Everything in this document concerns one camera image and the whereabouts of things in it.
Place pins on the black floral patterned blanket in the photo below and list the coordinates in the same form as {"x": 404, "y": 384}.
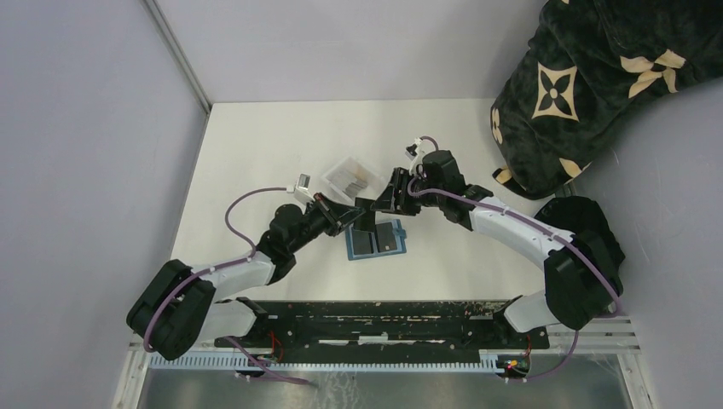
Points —
{"x": 588, "y": 66}

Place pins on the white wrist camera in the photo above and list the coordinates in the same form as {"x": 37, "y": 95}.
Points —
{"x": 300, "y": 190}
{"x": 418, "y": 149}

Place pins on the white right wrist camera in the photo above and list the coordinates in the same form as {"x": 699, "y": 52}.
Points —
{"x": 418, "y": 149}

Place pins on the aluminium rail frame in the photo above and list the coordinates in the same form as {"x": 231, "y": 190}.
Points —
{"x": 600, "y": 336}

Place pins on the white slotted cable duct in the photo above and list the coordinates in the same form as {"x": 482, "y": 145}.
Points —
{"x": 236, "y": 361}

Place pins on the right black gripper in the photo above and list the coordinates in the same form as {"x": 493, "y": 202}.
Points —
{"x": 391, "y": 200}

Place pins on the aluminium corner post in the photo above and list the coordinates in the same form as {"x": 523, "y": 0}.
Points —
{"x": 178, "y": 55}

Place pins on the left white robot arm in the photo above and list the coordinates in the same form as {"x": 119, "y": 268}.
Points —
{"x": 184, "y": 305}

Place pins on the blue leather card holder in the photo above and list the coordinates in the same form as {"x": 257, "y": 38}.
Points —
{"x": 401, "y": 236}

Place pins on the black credit card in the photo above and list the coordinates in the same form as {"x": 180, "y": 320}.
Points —
{"x": 366, "y": 222}

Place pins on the black cloth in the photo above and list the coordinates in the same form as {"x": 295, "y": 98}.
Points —
{"x": 578, "y": 214}

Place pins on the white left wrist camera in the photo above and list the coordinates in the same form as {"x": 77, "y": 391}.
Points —
{"x": 300, "y": 190}

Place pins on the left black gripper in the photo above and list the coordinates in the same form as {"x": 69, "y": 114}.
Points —
{"x": 338, "y": 215}

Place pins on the stack of credit cards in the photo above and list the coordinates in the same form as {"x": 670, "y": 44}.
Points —
{"x": 347, "y": 183}

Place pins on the clear plastic card box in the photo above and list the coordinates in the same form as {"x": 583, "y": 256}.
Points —
{"x": 376, "y": 184}

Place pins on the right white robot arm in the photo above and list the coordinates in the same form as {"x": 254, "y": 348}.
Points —
{"x": 569, "y": 239}

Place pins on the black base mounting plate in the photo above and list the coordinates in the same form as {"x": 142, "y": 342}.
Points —
{"x": 421, "y": 332}

